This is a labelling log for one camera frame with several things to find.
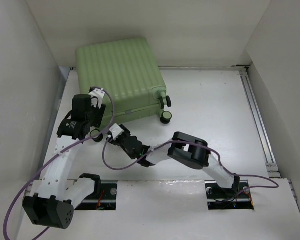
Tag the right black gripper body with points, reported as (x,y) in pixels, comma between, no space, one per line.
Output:
(120,141)

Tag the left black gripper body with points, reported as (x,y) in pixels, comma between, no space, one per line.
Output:
(94,116)

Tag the green suitcase blue lining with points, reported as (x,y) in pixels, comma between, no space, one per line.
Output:
(127,69)

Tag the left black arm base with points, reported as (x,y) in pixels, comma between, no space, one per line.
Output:
(105,201)

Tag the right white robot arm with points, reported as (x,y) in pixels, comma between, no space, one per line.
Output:
(186,149)

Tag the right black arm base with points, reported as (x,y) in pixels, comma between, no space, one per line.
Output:
(226,199)

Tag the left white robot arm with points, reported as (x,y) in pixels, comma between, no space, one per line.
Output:
(53,203)

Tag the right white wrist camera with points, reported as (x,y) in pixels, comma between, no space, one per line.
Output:
(115,130)

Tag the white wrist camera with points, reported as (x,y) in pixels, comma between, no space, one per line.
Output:
(115,130)
(97,96)

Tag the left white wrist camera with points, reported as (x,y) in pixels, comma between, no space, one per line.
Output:
(97,96)

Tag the aluminium table edge rail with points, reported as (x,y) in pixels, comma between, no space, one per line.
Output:
(269,158)

